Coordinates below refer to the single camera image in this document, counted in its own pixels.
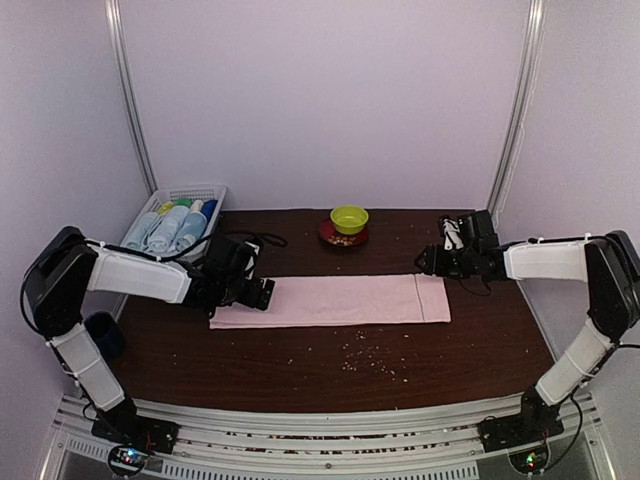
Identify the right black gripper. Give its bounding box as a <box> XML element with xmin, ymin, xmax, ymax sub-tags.
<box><xmin>415</xmin><ymin>243</ymin><xmax>479</xmax><ymax>279</ymax></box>

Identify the pink towel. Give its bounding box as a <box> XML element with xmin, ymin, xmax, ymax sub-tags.
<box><xmin>209</xmin><ymin>274</ymin><xmax>451</xmax><ymax>330</ymax></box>

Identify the blue polka dot towel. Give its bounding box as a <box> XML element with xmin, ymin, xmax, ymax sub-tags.
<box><xmin>174</xmin><ymin>212</ymin><xmax>208</xmax><ymax>252</ymax></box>

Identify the green plastic bowl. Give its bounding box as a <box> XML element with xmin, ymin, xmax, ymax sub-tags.
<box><xmin>330</xmin><ymin>205</ymin><xmax>369</xmax><ymax>235</ymax></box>

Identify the red floral plate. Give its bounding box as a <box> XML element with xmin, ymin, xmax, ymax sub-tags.
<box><xmin>318</xmin><ymin>218</ymin><xmax>369</xmax><ymax>248</ymax></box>

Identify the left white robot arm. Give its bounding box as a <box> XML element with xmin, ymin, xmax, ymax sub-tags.
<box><xmin>19</xmin><ymin>226</ymin><xmax>287</xmax><ymax>444</ymax></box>

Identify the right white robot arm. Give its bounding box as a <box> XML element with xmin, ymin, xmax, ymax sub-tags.
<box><xmin>414</xmin><ymin>210</ymin><xmax>639</xmax><ymax>451</ymax></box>

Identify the dark blue rolled towel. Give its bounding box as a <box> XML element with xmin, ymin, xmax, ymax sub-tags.
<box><xmin>200</xmin><ymin>199</ymin><xmax>217</xmax><ymax>220</ymax></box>

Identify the white rolled towel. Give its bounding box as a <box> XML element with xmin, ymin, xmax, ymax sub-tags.
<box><xmin>190</xmin><ymin>199</ymin><xmax>204</xmax><ymax>213</ymax></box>

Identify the white plastic basket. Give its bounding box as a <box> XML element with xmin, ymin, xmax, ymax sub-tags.
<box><xmin>120</xmin><ymin>184</ymin><xmax>227</xmax><ymax>261</ymax></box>

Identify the light blue rolled towel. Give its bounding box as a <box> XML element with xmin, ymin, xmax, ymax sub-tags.
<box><xmin>121</xmin><ymin>206</ymin><xmax>189</xmax><ymax>253</ymax></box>

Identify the green rolled towel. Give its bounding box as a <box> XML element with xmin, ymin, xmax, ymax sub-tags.
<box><xmin>174</xmin><ymin>197</ymin><xmax>193</xmax><ymax>208</ymax></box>

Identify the yellow rolled towel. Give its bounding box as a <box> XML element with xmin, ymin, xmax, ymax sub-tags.
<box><xmin>156</xmin><ymin>202</ymin><xmax>174</xmax><ymax>216</ymax></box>

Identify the dark blue mug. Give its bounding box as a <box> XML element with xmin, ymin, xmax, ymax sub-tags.
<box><xmin>84</xmin><ymin>311</ymin><xmax>126</xmax><ymax>360</ymax></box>

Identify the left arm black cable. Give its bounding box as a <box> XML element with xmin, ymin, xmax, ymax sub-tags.
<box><xmin>169</xmin><ymin>230</ymin><xmax>289</xmax><ymax>261</ymax></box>

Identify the right aluminium frame post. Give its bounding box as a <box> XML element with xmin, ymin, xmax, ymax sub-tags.
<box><xmin>487</xmin><ymin>0</ymin><xmax>547</xmax><ymax>225</ymax></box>

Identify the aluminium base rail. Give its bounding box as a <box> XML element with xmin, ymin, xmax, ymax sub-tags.
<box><xmin>36</xmin><ymin>394</ymin><xmax>623</xmax><ymax>479</ymax></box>

